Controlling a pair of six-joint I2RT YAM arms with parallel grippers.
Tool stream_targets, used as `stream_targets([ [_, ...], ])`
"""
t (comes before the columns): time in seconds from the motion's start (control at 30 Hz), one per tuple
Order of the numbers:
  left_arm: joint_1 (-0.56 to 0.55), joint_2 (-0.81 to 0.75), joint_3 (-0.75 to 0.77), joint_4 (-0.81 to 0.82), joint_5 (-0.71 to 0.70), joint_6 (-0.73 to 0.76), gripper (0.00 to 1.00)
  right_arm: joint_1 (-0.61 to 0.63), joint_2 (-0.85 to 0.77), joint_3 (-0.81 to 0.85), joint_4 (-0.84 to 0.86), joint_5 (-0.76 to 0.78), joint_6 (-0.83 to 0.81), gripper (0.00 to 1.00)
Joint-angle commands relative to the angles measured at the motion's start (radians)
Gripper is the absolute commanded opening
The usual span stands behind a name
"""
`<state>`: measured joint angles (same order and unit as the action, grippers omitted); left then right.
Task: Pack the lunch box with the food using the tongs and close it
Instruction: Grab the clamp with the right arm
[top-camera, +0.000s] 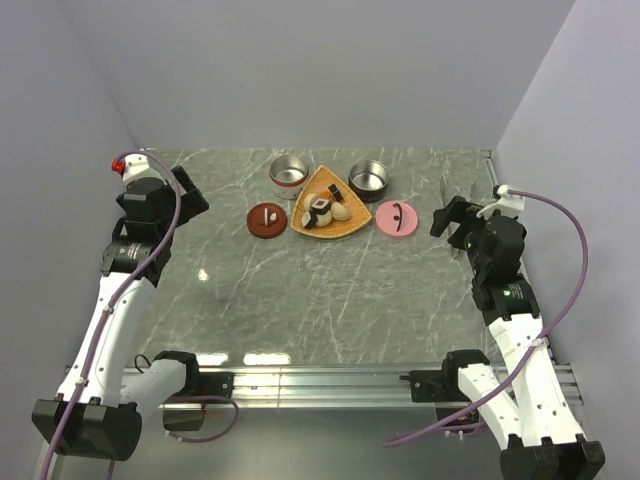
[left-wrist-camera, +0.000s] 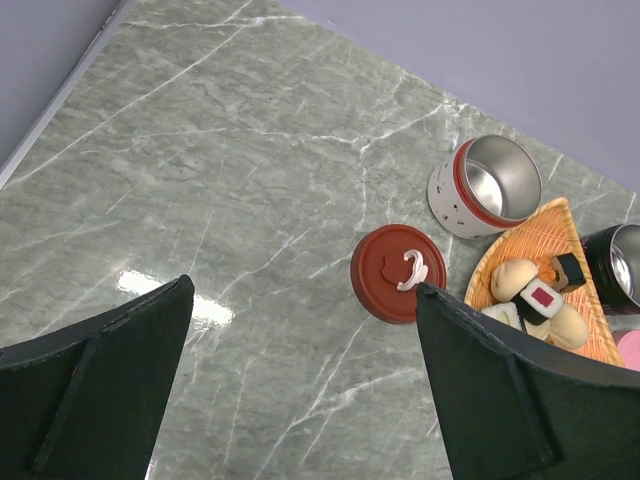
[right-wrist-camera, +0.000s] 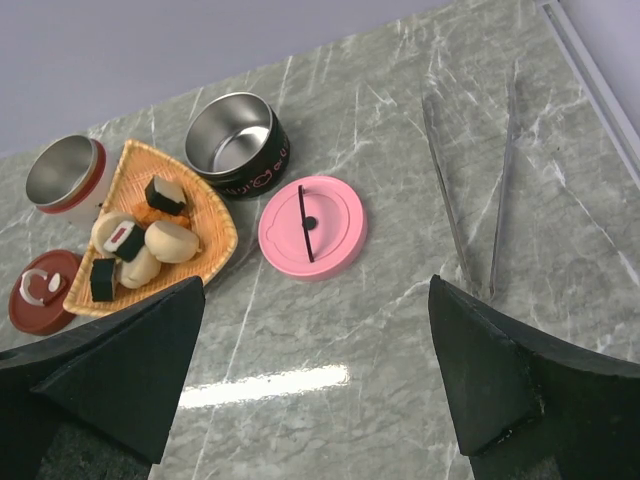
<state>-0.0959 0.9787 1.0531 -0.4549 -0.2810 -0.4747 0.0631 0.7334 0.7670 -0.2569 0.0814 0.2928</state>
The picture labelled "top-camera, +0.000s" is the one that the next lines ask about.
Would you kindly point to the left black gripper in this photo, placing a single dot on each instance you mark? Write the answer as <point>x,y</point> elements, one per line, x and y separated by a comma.
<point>192,201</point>

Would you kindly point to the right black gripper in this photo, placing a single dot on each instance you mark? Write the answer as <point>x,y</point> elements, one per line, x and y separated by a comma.
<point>442,218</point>

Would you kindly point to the dark nigiri sushi piece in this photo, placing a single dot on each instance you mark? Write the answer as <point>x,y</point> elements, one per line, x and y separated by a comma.
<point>335,193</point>

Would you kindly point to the black sushi piece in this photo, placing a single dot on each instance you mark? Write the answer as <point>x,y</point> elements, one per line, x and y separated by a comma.
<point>309,219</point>

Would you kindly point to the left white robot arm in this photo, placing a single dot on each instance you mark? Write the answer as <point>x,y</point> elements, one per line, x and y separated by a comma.
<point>92,414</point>

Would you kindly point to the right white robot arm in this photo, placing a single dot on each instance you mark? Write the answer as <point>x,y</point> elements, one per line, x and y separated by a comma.
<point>530,418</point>

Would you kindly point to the black steel lunch bowl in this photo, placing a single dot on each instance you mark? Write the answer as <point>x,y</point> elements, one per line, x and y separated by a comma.
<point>369,180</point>

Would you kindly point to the pink round lid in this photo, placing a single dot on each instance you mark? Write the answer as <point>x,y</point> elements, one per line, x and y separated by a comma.
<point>396,219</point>

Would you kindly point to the brown round lid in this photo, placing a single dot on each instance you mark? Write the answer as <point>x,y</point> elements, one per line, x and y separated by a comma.
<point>266,220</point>

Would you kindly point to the orange wicker triangular tray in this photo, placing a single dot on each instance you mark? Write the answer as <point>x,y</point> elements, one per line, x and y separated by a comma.
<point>321,179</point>

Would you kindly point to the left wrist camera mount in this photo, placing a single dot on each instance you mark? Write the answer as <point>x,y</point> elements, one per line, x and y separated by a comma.
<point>135,167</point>

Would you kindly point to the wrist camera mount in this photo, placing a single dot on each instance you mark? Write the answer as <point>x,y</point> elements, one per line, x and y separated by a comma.
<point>135,167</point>
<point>505,204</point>

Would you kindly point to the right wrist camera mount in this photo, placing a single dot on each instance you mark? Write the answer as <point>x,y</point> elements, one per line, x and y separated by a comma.
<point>505,204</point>

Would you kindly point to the aluminium frame rail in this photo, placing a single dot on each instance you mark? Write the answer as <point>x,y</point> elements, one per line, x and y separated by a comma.
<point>333,386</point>

